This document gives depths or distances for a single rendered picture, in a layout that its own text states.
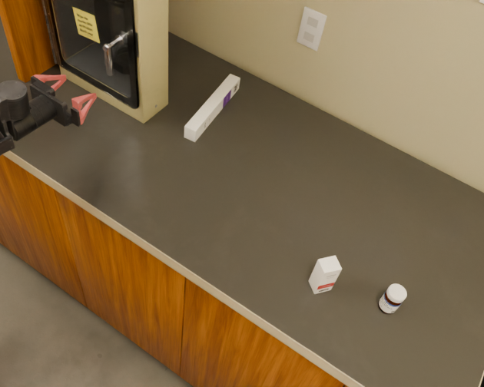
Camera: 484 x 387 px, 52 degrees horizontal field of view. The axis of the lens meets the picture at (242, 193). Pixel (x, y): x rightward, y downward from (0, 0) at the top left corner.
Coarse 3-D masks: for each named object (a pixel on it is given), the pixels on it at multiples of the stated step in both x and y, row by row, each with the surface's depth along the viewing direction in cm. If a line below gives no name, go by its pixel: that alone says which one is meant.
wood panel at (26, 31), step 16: (0, 0) 126; (16, 0) 129; (32, 0) 134; (16, 16) 132; (32, 16) 136; (16, 32) 135; (32, 32) 139; (16, 48) 137; (32, 48) 142; (48, 48) 147; (16, 64) 143; (32, 64) 145; (48, 64) 151
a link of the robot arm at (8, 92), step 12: (0, 84) 100; (12, 84) 100; (24, 84) 101; (0, 96) 98; (12, 96) 99; (24, 96) 100; (0, 108) 98; (12, 108) 100; (24, 108) 102; (0, 120) 100; (0, 144) 101; (12, 144) 104
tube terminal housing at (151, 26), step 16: (144, 0) 114; (160, 0) 119; (144, 16) 117; (160, 16) 122; (144, 32) 120; (160, 32) 126; (144, 48) 124; (160, 48) 129; (144, 64) 127; (160, 64) 133; (80, 80) 146; (144, 80) 131; (160, 80) 137; (144, 96) 135; (160, 96) 141; (128, 112) 142; (144, 112) 139
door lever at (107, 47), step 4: (116, 36) 122; (120, 36) 121; (116, 40) 121; (120, 40) 121; (104, 44) 119; (108, 44) 119; (112, 44) 120; (116, 44) 121; (120, 44) 123; (104, 48) 119; (108, 48) 119; (104, 52) 120; (108, 52) 120; (104, 56) 121; (108, 56) 121; (112, 56) 122; (108, 60) 121; (112, 60) 122; (108, 64) 123; (112, 64) 123; (108, 68) 123; (112, 68) 124; (108, 72) 124; (112, 72) 125
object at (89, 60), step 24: (48, 0) 128; (72, 0) 123; (96, 0) 118; (120, 0) 113; (72, 24) 129; (96, 24) 123; (120, 24) 118; (72, 48) 136; (96, 48) 130; (120, 48) 124; (72, 72) 143; (96, 72) 136; (120, 72) 130; (120, 96) 137
